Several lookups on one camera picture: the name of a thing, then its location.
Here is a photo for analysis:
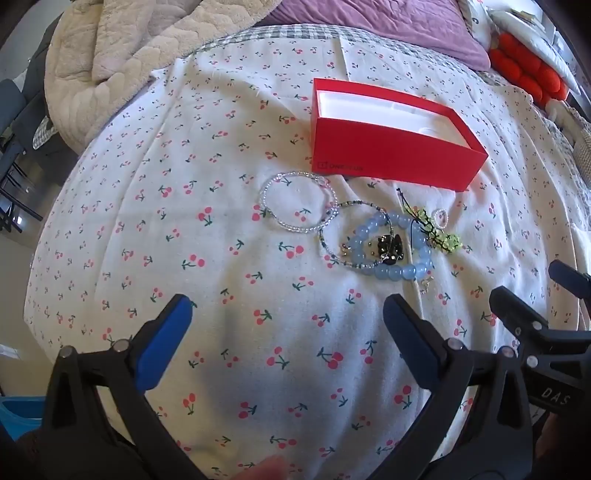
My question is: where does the clear bead bracelet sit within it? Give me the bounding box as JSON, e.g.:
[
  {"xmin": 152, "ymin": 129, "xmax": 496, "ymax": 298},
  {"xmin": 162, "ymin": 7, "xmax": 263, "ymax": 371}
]
[{"xmin": 259, "ymin": 171, "xmax": 339, "ymax": 234}]

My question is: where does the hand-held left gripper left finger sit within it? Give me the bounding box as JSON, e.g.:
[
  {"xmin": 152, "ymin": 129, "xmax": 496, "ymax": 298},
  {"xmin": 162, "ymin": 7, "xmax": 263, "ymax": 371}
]
[{"xmin": 44, "ymin": 294, "xmax": 206, "ymax": 480}]

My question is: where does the blue plastic bin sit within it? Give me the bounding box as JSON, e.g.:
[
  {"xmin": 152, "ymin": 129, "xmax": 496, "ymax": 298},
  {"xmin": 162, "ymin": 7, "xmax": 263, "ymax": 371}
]
[{"xmin": 0, "ymin": 396, "xmax": 47, "ymax": 435}]

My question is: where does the white plush toy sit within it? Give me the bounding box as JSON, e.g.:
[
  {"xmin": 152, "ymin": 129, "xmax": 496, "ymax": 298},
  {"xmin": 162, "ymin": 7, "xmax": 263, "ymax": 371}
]
[{"xmin": 457, "ymin": 0, "xmax": 499, "ymax": 47}]

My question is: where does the purple pillow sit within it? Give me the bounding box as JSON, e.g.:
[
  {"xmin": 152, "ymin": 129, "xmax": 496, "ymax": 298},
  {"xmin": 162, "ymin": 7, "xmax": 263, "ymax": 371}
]
[{"xmin": 263, "ymin": 0, "xmax": 491, "ymax": 72}]

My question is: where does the beige fleece blanket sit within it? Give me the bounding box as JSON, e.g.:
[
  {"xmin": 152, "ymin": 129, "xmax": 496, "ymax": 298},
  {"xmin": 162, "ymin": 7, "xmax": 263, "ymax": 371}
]
[{"xmin": 44, "ymin": 0, "xmax": 282, "ymax": 153}]

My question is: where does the black cat charm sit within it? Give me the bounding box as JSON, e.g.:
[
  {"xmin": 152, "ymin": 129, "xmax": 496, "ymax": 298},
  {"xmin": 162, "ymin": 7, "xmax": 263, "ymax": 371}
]
[{"xmin": 372, "ymin": 234, "xmax": 406, "ymax": 265}]

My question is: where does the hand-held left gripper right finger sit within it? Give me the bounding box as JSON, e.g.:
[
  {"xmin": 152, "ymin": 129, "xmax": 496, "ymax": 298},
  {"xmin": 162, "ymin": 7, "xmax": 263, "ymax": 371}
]
[{"xmin": 382, "ymin": 294, "xmax": 537, "ymax": 480}]

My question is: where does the red knotted cushion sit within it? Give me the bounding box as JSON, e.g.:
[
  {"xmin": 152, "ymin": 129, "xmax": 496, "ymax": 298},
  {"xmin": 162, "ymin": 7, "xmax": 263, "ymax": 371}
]
[{"xmin": 488, "ymin": 32, "xmax": 568, "ymax": 106}]

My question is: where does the white printed pillow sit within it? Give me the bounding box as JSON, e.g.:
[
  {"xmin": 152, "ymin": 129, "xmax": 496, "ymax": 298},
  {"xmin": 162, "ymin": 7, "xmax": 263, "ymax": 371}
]
[{"xmin": 489, "ymin": 9, "xmax": 583, "ymax": 93}]

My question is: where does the green bead cord bracelet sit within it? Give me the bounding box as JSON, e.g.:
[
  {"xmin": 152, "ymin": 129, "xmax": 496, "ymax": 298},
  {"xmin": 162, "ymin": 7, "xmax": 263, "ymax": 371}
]
[{"xmin": 396, "ymin": 187, "xmax": 462, "ymax": 254}]

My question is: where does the white fuzzy plush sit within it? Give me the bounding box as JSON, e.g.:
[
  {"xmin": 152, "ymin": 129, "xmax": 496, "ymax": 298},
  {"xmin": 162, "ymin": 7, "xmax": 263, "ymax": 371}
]
[{"xmin": 547, "ymin": 99, "xmax": 591, "ymax": 145}]

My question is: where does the person's left hand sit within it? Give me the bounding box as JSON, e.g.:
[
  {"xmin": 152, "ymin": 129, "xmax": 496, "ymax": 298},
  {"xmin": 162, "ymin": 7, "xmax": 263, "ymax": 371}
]
[{"xmin": 228, "ymin": 455, "xmax": 288, "ymax": 480}]

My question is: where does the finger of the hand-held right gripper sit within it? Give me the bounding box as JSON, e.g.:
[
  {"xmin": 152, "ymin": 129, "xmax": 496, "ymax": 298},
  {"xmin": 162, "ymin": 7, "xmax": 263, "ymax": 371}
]
[
  {"xmin": 549, "ymin": 260, "xmax": 591, "ymax": 297},
  {"xmin": 488, "ymin": 285, "xmax": 591, "ymax": 367}
]

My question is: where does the light blue bead bracelet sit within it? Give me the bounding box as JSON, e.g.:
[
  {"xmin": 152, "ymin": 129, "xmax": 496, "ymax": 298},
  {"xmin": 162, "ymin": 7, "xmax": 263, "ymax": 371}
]
[{"xmin": 347, "ymin": 210, "xmax": 435, "ymax": 282}]

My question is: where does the red cardboard box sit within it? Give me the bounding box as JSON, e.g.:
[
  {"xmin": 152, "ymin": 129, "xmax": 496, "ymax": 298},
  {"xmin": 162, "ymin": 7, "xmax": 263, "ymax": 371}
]
[{"xmin": 308, "ymin": 78, "xmax": 489, "ymax": 192}]

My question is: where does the dark green bead necklace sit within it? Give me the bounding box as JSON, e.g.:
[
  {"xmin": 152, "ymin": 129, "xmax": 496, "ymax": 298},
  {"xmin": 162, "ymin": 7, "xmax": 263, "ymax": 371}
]
[{"xmin": 318, "ymin": 199, "xmax": 393, "ymax": 271}]

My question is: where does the cherry print bed sheet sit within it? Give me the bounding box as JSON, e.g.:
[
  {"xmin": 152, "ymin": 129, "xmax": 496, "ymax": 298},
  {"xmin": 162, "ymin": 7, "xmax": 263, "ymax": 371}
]
[{"xmin": 23, "ymin": 34, "xmax": 591, "ymax": 480}]

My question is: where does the dark chair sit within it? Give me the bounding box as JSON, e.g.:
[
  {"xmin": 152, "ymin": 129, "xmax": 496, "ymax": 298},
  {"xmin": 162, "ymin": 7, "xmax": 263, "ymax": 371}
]
[{"xmin": 0, "ymin": 78, "xmax": 47, "ymax": 232}]

